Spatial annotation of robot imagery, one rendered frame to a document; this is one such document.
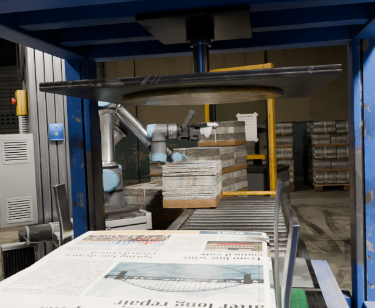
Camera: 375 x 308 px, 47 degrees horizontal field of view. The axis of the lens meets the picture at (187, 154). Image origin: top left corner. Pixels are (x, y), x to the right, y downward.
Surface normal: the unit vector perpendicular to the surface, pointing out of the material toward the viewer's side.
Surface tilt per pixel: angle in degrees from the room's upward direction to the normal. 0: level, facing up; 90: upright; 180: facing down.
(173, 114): 90
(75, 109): 90
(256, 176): 90
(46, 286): 1
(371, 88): 90
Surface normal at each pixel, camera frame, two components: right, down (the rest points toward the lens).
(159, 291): -0.03, -1.00
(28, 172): 0.47, 0.03
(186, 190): -0.18, 0.06
